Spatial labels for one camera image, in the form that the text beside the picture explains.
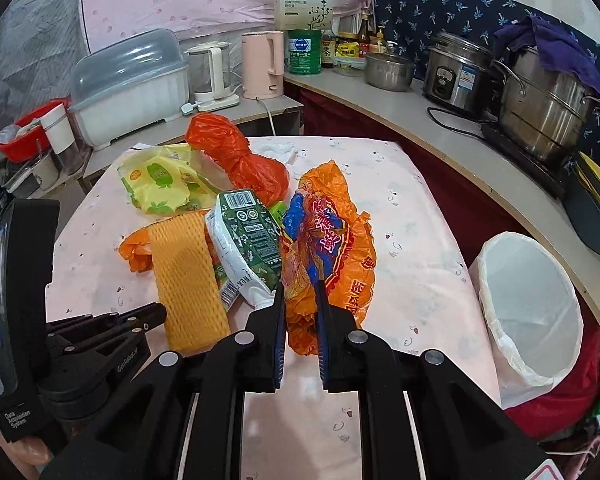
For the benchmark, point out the white tumbler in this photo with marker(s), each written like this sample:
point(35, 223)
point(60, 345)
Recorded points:
point(60, 130)

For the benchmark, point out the beige cardboard box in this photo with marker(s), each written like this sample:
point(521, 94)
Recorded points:
point(300, 10)

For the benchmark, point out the small steel pot with lid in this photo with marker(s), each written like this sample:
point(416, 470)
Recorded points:
point(387, 72)

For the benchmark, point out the yellow green snack packet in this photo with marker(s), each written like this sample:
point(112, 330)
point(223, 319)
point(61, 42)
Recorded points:
point(155, 180)

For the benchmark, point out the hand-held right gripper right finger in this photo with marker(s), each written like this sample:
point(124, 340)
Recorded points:
point(322, 332)

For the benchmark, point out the small brown sauce bottle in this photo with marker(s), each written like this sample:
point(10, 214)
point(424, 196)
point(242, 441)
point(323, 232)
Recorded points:
point(380, 42)

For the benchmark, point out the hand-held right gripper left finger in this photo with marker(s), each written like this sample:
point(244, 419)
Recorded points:
point(280, 332)

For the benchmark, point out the black induction cooker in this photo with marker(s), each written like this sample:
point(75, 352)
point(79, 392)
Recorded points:
point(520, 152)

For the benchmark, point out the grey patterned cloth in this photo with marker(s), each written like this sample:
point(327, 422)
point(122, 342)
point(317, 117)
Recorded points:
point(30, 50)

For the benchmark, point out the small orange plastic bag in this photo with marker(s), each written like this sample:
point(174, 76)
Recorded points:
point(135, 250)

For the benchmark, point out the green-white milk carton pouch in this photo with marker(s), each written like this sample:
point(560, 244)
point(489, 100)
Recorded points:
point(245, 235)

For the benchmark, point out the crumpled white tissue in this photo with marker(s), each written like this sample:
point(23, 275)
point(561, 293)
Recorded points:
point(280, 150)

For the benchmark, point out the grey basin with yellow rim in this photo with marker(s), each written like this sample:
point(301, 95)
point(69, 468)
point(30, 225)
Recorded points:
point(597, 175)
point(585, 220)

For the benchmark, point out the green round tin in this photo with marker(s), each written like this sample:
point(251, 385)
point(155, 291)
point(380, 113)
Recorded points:
point(304, 55)

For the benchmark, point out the dark sauce bottle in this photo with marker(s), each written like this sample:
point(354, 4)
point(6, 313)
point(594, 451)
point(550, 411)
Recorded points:
point(364, 35)

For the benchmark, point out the large steel steamer pot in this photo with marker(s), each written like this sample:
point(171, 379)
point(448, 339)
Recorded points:
point(545, 105)

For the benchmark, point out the clear glass food container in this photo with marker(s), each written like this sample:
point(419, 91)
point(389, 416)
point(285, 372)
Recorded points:
point(347, 66)

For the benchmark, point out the purple cloth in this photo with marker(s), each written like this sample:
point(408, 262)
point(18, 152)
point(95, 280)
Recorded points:
point(555, 40)

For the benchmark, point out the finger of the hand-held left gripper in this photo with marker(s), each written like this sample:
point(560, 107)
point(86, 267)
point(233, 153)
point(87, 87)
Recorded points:
point(120, 352)
point(145, 314)

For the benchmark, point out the white glass electric kettle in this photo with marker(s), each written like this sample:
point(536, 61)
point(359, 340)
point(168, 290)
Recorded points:
point(215, 70)

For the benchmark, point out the orange foam fruit net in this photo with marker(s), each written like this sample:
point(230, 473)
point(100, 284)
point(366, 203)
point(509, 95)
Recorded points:
point(185, 280)

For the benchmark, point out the white dish rack with lid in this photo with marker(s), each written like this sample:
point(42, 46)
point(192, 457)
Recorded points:
point(130, 95)

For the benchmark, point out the steel rice cooker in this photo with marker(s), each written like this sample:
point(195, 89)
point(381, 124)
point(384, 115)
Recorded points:
point(455, 85)

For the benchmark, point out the orange printed plastic bag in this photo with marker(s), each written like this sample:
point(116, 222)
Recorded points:
point(340, 240)

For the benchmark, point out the dark red cloth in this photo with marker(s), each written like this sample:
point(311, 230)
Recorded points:
point(380, 125)

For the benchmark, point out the pink electric kettle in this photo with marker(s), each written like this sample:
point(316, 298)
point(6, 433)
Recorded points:
point(260, 65)

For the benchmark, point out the red-orange knotted plastic bag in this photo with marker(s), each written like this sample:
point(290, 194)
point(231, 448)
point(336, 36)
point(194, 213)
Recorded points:
point(245, 165)

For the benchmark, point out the red plastic basin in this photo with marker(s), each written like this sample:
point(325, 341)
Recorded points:
point(10, 152)

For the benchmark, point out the person's left hand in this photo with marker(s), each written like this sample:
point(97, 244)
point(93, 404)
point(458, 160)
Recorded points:
point(27, 452)

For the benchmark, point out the white waste bin with liner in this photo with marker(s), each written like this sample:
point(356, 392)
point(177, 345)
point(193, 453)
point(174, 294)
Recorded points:
point(530, 310)

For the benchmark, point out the green cardboard box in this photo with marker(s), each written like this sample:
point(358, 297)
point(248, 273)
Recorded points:
point(276, 210)

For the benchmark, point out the blue floral cloth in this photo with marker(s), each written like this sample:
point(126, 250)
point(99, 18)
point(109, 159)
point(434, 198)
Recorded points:
point(430, 10)

